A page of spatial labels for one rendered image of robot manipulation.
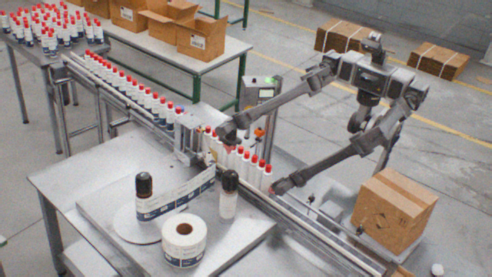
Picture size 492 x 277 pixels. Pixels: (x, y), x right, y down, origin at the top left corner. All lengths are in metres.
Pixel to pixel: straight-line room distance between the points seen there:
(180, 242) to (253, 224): 0.46
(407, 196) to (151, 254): 1.26
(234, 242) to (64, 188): 0.99
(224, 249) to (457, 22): 5.93
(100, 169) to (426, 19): 5.90
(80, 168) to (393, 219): 1.73
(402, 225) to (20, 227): 2.63
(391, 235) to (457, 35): 5.45
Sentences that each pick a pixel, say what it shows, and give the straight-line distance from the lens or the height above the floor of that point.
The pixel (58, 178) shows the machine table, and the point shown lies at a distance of 2.75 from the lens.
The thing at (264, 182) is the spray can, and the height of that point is 0.99.
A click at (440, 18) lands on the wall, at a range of 7.57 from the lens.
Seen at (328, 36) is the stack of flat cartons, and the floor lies 0.25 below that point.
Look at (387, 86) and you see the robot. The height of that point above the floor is 1.45.
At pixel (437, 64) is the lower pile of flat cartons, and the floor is 0.16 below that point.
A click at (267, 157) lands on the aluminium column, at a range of 2.59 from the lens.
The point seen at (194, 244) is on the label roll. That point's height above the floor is 1.03.
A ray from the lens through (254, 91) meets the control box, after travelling 2.31.
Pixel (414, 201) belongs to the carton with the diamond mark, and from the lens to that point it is 2.38.
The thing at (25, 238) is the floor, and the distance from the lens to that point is 3.64.
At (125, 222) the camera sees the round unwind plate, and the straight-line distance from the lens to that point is 2.34.
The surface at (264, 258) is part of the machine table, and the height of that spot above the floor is 0.83.
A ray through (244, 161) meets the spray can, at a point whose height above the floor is 1.04.
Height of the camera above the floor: 2.56
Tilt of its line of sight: 35 degrees down
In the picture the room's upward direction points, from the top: 7 degrees clockwise
